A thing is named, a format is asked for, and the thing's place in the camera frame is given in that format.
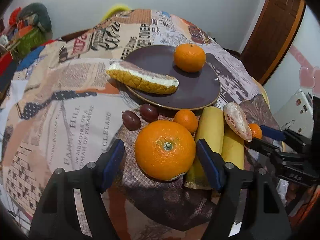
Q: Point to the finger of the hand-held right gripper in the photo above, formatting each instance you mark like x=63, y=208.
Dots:
x=262, y=146
x=272, y=131

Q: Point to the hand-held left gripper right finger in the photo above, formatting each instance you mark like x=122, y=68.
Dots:
x=209, y=163

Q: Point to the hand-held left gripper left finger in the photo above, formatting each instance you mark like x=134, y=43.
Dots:
x=112, y=161

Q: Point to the tiny orange kumquat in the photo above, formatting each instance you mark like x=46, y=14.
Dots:
x=256, y=131

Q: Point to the large orange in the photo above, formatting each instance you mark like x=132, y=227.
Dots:
x=165, y=150

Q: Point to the dark brown plate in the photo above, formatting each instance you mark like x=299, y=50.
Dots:
x=195, y=87

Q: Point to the yellow banana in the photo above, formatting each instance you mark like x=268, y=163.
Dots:
x=211, y=125
x=233, y=150

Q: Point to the white plastic device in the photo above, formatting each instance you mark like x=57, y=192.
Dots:
x=295, y=112

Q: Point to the peeled citrus segment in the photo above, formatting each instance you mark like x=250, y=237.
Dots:
x=237, y=121

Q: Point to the dark red grape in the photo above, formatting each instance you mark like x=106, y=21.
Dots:
x=131, y=120
x=149, y=112

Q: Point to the small tangerine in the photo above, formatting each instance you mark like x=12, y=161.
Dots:
x=186, y=120

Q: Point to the brown woven cloth mat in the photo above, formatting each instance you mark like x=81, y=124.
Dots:
x=160, y=200

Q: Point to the printed newspaper tablecloth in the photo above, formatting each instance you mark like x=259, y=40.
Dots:
x=70, y=110

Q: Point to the pink bow decoration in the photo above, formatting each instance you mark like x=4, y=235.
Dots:
x=308, y=76

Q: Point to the pineapple slice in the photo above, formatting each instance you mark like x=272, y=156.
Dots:
x=140, y=80

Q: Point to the brown wooden door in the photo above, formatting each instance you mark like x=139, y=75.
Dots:
x=272, y=32

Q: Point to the medium orange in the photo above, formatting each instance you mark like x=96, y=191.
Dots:
x=189, y=57

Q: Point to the yellow fabric item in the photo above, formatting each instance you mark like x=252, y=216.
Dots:
x=116, y=9

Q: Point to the pile of colourful clutter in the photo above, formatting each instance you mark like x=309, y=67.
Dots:
x=27, y=35

